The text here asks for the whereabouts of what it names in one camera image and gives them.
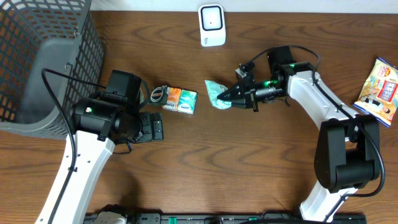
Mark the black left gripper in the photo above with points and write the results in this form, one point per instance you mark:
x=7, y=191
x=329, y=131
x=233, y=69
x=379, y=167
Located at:
x=152, y=126

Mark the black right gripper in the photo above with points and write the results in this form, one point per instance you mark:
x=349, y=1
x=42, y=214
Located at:
x=245, y=91

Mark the light green snack packet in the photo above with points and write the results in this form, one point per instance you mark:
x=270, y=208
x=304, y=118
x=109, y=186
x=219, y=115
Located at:
x=214, y=89

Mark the dark green round-logo packet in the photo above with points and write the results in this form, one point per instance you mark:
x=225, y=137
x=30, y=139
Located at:
x=159, y=95

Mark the orange small snack packet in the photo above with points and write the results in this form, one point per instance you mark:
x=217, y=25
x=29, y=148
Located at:
x=173, y=97

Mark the teal small snack packet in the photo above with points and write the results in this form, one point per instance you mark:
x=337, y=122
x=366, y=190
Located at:
x=187, y=102

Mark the large beige snack bag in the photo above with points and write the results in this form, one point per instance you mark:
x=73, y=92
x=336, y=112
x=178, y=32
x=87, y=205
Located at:
x=378, y=96

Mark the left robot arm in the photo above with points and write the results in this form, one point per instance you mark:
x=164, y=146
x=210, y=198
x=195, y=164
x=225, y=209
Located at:
x=95, y=125

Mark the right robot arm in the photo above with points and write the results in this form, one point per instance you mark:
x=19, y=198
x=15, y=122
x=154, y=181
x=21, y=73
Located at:
x=347, y=162

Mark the white barcode scanner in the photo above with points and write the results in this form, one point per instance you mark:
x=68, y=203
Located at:
x=212, y=25

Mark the dark grey mesh plastic basket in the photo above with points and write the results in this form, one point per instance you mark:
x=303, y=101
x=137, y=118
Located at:
x=38, y=34

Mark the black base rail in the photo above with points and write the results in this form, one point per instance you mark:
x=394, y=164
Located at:
x=156, y=218

